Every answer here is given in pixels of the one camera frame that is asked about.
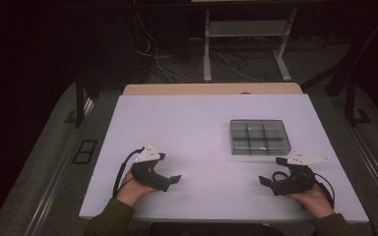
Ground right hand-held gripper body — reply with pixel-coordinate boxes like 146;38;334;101
270;150;331;197

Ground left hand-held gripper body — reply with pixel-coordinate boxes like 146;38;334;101
130;144;172;193

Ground clear plastic compartment box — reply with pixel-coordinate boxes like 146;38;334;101
228;118;292;156

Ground person's left hand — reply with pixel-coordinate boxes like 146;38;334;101
116;170;158;207

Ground person's right hand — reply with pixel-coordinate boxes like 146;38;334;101
284;183;336;219

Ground person's dark clothing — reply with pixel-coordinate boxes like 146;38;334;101
149;222;286;236

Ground black metal stand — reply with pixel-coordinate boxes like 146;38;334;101
345;78;372;128
64;74;95;129

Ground grey metal shelf stand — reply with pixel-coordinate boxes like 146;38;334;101
202;7;298;83

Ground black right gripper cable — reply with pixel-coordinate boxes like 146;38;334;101
314;172;337;210

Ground metal floor rail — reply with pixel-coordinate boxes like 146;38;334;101
23;97;96;236
328;96;378;214

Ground white floor cable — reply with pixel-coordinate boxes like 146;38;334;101
133;11;180;79

